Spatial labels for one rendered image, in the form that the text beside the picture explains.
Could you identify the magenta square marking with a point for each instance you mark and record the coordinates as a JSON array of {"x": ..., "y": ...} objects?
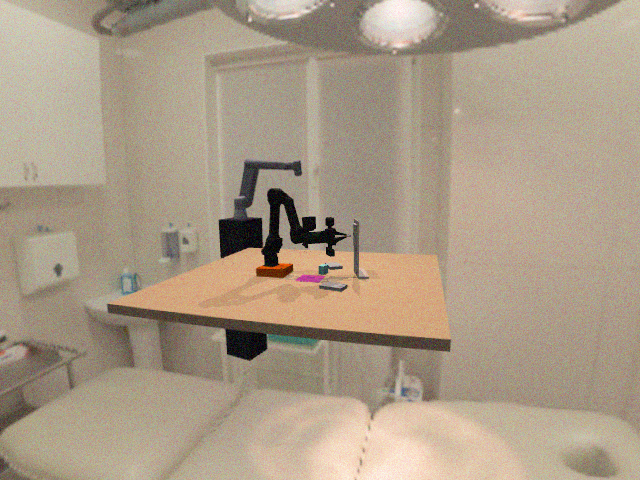
[{"x": 310, "y": 278}]

